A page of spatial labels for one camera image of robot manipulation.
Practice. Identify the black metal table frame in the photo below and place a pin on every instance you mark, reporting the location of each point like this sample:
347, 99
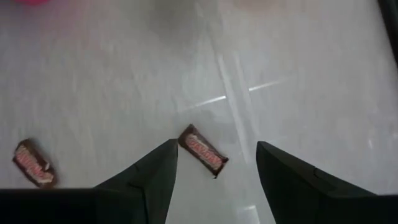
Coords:
391, 18

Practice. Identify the brown PayDay candy bar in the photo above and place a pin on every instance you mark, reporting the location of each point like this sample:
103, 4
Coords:
203, 152
32, 163

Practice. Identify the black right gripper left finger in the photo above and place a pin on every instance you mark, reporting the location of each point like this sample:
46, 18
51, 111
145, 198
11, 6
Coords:
140, 193

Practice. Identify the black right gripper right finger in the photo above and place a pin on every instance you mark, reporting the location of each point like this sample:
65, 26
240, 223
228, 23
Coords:
298, 193

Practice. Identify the pink plastic halloween bucket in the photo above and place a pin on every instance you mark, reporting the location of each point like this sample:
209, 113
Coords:
31, 1

